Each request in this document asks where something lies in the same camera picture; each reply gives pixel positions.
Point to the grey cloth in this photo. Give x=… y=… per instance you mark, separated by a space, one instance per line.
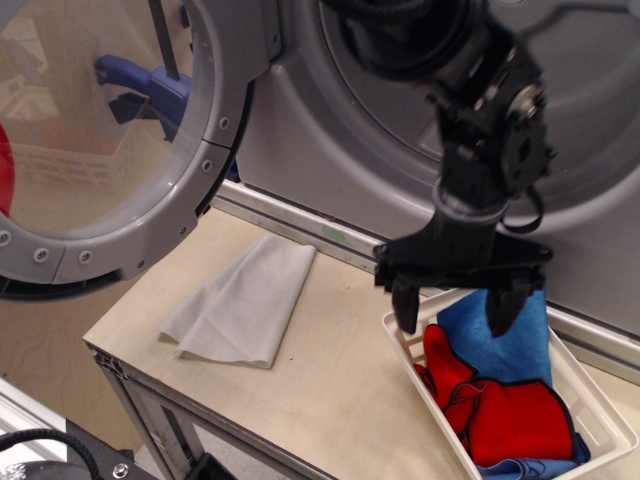
x=240 y=315

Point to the white plastic basket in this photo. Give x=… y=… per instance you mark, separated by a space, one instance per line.
x=607 y=435

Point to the black base with cable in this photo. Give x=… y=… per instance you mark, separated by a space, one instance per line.
x=45 y=451

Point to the blue clamp handle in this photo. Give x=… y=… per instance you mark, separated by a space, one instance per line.
x=151 y=95

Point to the red cloth black trim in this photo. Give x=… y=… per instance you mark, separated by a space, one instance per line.
x=495 y=421

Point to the light blue cloth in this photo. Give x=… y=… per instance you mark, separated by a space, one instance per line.
x=519 y=355

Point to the grey laundry machine body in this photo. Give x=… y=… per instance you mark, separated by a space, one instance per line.
x=327 y=137

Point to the dark blue cloth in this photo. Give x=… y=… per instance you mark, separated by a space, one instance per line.
x=519 y=469

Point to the aluminium table frame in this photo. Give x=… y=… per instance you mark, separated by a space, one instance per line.
x=169 y=423

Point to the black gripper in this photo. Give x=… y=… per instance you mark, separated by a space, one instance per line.
x=462 y=248

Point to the grey round machine door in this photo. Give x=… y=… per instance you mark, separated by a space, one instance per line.
x=233 y=44

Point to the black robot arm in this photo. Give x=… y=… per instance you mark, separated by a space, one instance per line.
x=489 y=100

